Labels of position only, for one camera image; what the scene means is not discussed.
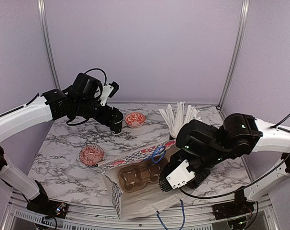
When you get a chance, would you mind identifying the aluminium front rail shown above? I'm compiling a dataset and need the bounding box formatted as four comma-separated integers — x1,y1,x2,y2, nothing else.
0,191,280,230

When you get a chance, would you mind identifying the bundle of white straws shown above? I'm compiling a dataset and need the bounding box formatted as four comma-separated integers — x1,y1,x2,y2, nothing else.
159,102,202,135

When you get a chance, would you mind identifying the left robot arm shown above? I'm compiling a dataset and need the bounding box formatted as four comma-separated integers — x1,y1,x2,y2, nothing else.
0,72,123,213

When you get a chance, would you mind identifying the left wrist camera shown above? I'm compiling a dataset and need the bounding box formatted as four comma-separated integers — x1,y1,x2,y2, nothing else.
99,81,119,106

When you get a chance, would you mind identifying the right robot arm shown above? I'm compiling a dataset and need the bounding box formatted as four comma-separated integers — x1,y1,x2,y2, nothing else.
160,113,290,215

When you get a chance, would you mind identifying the right aluminium frame post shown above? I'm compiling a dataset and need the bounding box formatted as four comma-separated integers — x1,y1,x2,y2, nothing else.
218,0,250,110

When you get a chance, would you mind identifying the left aluminium frame post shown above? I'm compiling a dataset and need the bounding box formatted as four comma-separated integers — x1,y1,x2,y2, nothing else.
37,0,60,89

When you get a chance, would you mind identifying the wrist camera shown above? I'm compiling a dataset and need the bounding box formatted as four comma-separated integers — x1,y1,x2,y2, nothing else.
99,81,119,106
159,160,196,192

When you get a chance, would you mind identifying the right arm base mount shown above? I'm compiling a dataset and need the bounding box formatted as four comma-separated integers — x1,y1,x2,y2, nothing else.
212,201,255,220

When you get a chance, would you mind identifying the red patterned bowl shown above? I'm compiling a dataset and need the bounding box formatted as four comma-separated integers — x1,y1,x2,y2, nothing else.
79,145,104,167
124,112,145,128

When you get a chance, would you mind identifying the brown cardboard cup carrier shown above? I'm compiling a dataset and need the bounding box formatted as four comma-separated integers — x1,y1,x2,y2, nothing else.
118,159,168,193

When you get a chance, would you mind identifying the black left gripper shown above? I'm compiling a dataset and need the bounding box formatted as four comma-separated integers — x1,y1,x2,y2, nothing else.
74,97,122,127

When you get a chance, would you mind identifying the aluminium frame post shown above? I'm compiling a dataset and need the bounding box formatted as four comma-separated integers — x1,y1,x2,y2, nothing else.
218,0,250,110
37,0,60,89

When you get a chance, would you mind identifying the blue checkered paper bag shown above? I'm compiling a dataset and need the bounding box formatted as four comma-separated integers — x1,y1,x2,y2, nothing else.
98,140,185,220

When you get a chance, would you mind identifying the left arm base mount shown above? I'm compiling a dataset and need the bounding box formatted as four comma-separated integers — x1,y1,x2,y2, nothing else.
26,199,68,219

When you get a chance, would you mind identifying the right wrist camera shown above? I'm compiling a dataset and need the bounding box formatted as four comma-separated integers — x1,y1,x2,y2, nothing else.
159,160,196,192

